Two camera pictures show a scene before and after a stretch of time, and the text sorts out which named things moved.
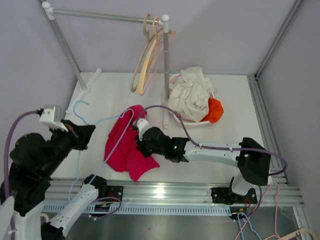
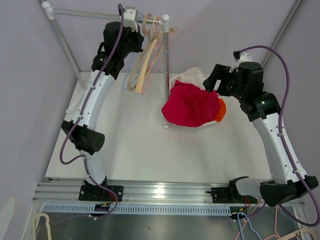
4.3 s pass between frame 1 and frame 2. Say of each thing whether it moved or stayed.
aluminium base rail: stayed
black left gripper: moved
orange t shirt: moved
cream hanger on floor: stayed
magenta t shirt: moved
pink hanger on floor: stayed
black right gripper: moved
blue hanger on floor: stayed
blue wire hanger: moved
